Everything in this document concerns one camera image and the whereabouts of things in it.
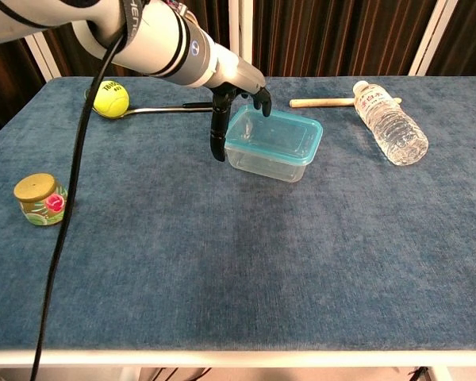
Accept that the brown curtain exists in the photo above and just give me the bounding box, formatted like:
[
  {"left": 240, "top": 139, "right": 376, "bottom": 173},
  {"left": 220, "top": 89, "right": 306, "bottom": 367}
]
[{"left": 0, "top": 0, "right": 476, "bottom": 146}]

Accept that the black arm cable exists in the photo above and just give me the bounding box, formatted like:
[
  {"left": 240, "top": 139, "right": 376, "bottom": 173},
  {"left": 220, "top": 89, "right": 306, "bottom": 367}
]
[{"left": 29, "top": 0, "right": 152, "bottom": 381}]

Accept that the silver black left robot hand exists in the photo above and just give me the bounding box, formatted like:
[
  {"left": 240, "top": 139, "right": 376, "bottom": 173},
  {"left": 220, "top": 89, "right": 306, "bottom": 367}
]
[{"left": 202, "top": 37, "right": 273, "bottom": 163}]

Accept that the painted floral jar gold lid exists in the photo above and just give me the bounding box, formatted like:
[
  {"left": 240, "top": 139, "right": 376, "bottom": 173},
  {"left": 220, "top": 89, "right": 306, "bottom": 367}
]
[{"left": 13, "top": 172, "right": 69, "bottom": 228}]

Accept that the blue velvet tablecloth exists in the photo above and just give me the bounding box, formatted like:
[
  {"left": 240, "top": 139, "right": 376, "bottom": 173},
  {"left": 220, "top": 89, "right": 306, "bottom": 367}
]
[{"left": 0, "top": 75, "right": 476, "bottom": 352}]

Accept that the white upright frame post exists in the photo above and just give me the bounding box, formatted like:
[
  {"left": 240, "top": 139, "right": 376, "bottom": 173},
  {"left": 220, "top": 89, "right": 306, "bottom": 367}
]
[{"left": 228, "top": 0, "right": 255, "bottom": 71}]

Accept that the blue translucent plastic lid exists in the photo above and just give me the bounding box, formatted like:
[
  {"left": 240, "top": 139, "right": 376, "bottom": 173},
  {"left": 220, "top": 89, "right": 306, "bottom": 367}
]
[{"left": 223, "top": 104, "right": 324, "bottom": 167}]

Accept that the metal spoon with black handle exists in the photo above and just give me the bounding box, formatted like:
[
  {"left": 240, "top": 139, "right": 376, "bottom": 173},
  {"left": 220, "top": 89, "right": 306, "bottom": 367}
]
[{"left": 83, "top": 87, "right": 215, "bottom": 120}]

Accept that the yellow tennis ball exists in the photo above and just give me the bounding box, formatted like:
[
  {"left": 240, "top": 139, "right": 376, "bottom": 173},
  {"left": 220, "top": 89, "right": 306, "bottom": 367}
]
[{"left": 93, "top": 80, "right": 129, "bottom": 119}]

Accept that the white slanted frame post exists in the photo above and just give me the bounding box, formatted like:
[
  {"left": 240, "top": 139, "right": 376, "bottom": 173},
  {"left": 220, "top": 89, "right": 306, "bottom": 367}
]
[
  {"left": 408, "top": 0, "right": 459, "bottom": 76},
  {"left": 23, "top": 31, "right": 63, "bottom": 79}
]

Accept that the wooden stick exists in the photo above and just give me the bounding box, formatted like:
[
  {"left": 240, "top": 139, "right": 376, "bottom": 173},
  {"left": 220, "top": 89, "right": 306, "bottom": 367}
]
[{"left": 289, "top": 97, "right": 403, "bottom": 109}]

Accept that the clear plastic water bottle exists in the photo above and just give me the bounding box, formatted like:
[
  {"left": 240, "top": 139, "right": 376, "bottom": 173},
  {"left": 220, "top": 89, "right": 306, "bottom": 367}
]
[{"left": 352, "top": 80, "right": 429, "bottom": 167}]

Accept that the clear plastic container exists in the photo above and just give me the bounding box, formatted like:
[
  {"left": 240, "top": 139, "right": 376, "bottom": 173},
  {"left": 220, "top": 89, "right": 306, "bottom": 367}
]
[{"left": 224, "top": 145, "right": 307, "bottom": 183}]

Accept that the white table frame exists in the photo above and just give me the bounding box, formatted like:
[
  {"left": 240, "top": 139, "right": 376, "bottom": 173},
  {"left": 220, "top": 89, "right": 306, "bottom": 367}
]
[{"left": 0, "top": 348, "right": 476, "bottom": 381}]

